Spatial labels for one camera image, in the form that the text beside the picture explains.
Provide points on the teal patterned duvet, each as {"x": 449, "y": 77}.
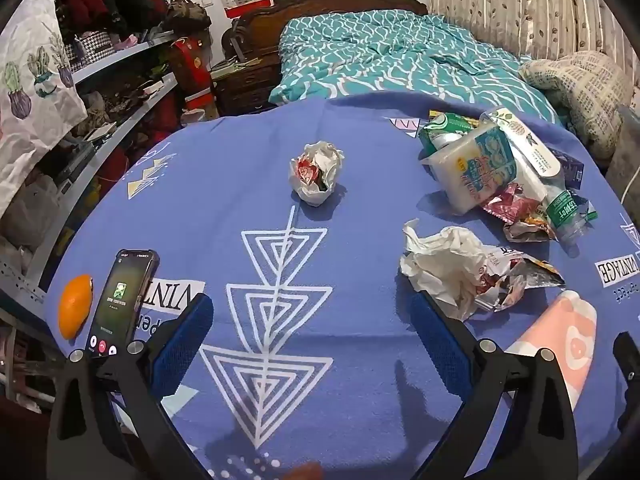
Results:
{"x": 390, "y": 60}

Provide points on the pink and white packet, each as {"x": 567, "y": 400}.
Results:
{"x": 565, "y": 340}

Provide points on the beige leaf print curtain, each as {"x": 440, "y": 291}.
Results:
{"x": 500, "y": 5}

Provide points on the white cloth plant print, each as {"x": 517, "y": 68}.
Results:
{"x": 30, "y": 100}

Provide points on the wooden nightstand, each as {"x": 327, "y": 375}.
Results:
{"x": 245, "y": 90}

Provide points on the crushed green drink can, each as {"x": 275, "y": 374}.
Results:
{"x": 450, "y": 125}

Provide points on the paper ball red print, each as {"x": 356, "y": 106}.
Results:
{"x": 315, "y": 172}

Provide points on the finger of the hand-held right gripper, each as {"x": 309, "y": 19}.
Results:
{"x": 629, "y": 360}

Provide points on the brown handbag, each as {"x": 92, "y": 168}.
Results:
{"x": 185, "y": 12}

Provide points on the clear plastic bottle white label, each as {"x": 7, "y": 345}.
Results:
{"x": 525, "y": 140}

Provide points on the grey metal shelf rack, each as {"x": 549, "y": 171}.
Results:
{"x": 125, "y": 125}

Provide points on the red gift box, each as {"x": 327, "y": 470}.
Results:
{"x": 192, "y": 72}

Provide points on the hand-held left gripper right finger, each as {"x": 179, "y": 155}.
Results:
{"x": 440, "y": 345}

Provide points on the grey patterned pillow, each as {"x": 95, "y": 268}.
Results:
{"x": 575, "y": 90}

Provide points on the white tissue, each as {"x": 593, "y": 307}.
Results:
{"x": 445, "y": 260}

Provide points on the dark blue drink carton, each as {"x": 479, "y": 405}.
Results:
{"x": 570, "y": 167}

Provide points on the orange snack wrapper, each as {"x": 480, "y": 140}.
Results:
{"x": 530, "y": 227}

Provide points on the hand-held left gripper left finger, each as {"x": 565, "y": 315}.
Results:
{"x": 182, "y": 345}

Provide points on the white wet wipes pack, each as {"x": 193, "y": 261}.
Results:
{"x": 475, "y": 170}

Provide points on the red snack wrapper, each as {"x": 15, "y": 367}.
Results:
{"x": 515, "y": 205}

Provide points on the orange fruit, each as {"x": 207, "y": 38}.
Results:
{"x": 75, "y": 305}

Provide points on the silver foil wrapper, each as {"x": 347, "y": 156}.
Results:
{"x": 510, "y": 280}

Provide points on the black smartphone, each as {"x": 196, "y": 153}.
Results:
{"x": 120, "y": 300}

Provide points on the white plastic bag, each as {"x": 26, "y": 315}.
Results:
{"x": 32, "y": 210}

